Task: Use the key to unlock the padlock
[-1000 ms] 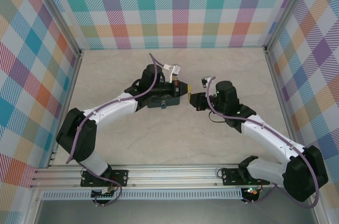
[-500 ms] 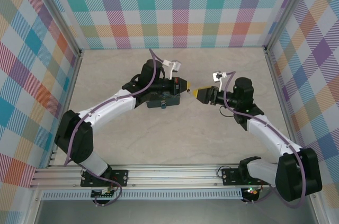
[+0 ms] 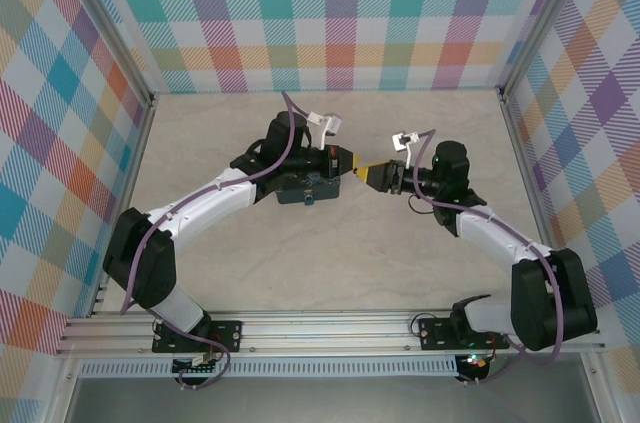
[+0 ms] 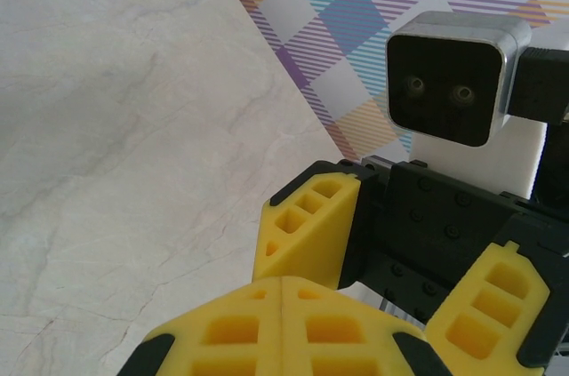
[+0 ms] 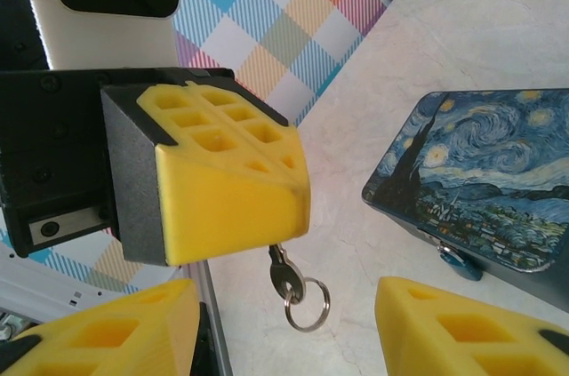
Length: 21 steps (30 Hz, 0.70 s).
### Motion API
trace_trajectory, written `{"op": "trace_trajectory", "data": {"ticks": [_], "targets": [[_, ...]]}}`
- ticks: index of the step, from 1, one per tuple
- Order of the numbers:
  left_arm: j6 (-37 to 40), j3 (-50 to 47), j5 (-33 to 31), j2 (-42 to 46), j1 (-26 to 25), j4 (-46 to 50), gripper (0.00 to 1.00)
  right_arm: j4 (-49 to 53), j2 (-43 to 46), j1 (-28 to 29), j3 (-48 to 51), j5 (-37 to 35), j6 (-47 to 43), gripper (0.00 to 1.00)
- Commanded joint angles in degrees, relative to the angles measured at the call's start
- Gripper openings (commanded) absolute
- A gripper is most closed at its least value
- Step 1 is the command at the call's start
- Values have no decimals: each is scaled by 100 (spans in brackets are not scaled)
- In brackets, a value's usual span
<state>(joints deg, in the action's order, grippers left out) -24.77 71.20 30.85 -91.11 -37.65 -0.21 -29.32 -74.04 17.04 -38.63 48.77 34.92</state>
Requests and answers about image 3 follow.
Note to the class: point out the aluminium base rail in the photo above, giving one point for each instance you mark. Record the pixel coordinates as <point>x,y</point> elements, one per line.
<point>325,330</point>

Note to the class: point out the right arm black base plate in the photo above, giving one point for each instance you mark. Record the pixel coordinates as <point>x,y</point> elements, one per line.
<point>435,333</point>

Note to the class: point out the aluminium frame post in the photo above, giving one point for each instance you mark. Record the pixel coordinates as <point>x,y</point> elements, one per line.
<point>547,18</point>
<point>107,28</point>

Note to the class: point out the small blue padlock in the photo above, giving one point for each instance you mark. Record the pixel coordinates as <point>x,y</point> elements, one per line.
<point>309,199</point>

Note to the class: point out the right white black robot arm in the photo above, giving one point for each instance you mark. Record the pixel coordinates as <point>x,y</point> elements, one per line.
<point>495,233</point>

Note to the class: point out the blue starry night tin box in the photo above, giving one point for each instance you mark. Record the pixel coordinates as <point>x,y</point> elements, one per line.
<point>290,192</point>

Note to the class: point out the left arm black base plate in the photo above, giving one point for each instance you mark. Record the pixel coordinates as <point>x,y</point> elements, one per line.
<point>227,335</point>

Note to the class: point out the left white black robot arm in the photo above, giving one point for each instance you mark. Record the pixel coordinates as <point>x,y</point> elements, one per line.
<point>210,198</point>

